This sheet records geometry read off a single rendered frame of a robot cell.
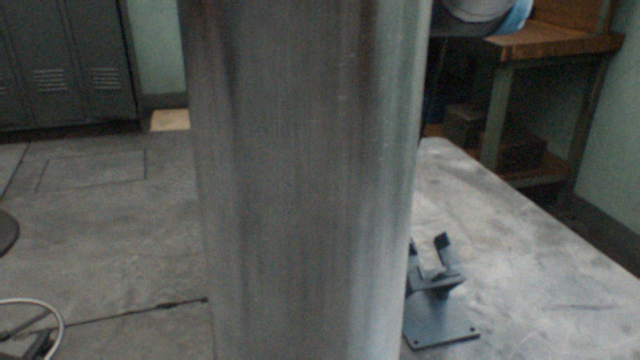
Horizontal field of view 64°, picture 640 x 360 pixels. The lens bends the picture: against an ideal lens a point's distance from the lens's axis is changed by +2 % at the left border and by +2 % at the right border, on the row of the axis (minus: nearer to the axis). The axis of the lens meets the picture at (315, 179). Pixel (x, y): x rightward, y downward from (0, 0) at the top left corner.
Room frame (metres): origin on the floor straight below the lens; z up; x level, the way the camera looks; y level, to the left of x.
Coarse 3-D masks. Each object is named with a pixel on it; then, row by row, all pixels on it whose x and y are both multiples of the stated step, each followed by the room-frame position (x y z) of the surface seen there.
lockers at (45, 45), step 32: (0, 0) 2.99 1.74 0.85; (32, 0) 3.03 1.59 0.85; (64, 0) 3.08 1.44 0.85; (96, 0) 3.07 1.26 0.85; (0, 32) 2.97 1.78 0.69; (32, 32) 3.02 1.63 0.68; (64, 32) 3.06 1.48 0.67; (96, 32) 3.07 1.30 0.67; (128, 32) 3.30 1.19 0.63; (0, 64) 2.96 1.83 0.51; (32, 64) 3.00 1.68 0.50; (64, 64) 3.05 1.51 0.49; (96, 64) 3.07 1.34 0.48; (128, 64) 3.61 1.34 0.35; (0, 96) 2.94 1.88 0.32; (32, 96) 2.99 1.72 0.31; (64, 96) 3.04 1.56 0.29; (96, 96) 3.08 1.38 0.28; (128, 96) 3.07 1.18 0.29; (0, 128) 2.93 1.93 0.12; (32, 128) 3.00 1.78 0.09; (64, 128) 3.07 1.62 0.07; (96, 128) 3.12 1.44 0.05; (128, 128) 3.17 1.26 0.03
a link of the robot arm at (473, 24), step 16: (448, 0) 0.47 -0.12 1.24; (464, 0) 0.44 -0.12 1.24; (480, 0) 0.42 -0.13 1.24; (496, 0) 0.41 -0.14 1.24; (512, 0) 0.42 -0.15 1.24; (528, 0) 0.50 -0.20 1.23; (432, 16) 0.50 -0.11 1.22; (448, 16) 0.49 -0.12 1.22; (464, 16) 0.47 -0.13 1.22; (480, 16) 0.46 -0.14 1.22; (496, 16) 0.47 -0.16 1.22; (512, 16) 0.50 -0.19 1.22; (432, 32) 0.52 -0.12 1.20; (448, 32) 0.52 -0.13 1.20; (464, 32) 0.51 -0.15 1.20; (480, 32) 0.51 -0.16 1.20; (496, 32) 0.51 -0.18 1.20; (512, 32) 0.51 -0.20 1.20
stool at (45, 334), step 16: (0, 224) 1.07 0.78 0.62; (16, 224) 1.08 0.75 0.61; (0, 240) 1.00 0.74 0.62; (16, 240) 1.03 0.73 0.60; (0, 256) 0.97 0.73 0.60; (0, 304) 1.18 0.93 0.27; (48, 304) 1.16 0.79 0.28; (32, 320) 1.11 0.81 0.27; (0, 336) 1.04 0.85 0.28; (48, 336) 1.25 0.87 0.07; (0, 352) 0.99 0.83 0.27; (32, 352) 1.16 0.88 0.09; (48, 352) 0.98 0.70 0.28
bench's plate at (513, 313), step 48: (432, 144) 1.15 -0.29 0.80; (432, 192) 0.90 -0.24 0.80; (480, 192) 0.90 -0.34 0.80; (432, 240) 0.73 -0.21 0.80; (480, 240) 0.73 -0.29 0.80; (528, 240) 0.73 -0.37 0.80; (576, 240) 0.73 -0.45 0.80; (480, 288) 0.60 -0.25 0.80; (528, 288) 0.60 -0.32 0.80; (576, 288) 0.61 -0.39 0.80; (624, 288) 0.61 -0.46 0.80; (480, 336) 0.51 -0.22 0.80; (528, 336) 0.51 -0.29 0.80; (576, 336) 0.51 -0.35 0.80; (624, 336) 0.51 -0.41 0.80
